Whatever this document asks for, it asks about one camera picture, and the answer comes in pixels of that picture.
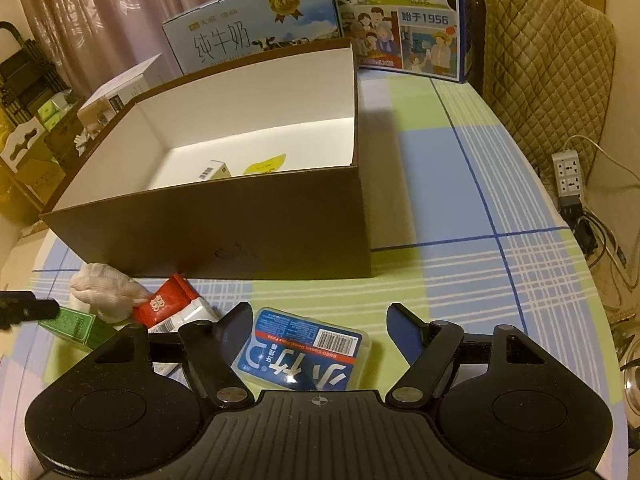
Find white brown product box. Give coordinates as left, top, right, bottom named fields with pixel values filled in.
left=77, top=53, right=172, bottom=138

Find crumpled white tissue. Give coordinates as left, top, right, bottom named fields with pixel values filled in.
left=68, top=263, right=151, bottom=324

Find pink curtain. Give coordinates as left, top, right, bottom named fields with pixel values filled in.
left=21, top=0, right=210, bottom=96

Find brown cardboard boxes on floor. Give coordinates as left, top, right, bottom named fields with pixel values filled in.
left=1, top=103, right=82, bottom=212

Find large brown cardboard box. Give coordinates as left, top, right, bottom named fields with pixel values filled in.
left=42, top=39, right=371, bottom=280

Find checkered tablecloth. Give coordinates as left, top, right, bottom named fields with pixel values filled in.
left=0, top=66, right=629, bottom=480

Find black folding cart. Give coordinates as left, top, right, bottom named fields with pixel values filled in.
left=1, top=21, right=70, bottom=125

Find red white tube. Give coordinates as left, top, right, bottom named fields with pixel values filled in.
left=131, top=273, right=222, bottom=375

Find green rectangular box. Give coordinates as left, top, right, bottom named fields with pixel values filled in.
left=38, top=307, right=117, bottom=351

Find white power strip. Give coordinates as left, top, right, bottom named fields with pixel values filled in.
left=551, top=150, right=584, bottom=198

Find dark blue milk carton box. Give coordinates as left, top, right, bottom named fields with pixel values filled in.
left=334, top=0, right=468, bottom=82

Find yellow snack packet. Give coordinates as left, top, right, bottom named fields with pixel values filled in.
left=243, top=154, right=286, bottom=176

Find light blue milk carton box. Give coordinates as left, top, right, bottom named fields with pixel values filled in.
left=163, top=0, right=341, bottom=74

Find blue clear floss box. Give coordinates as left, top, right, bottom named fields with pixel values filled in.
left=233, top=308, right=371, bottom=392

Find quilted beige chair cover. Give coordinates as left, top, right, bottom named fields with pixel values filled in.
left=482, top=0, right=616, bottom=184

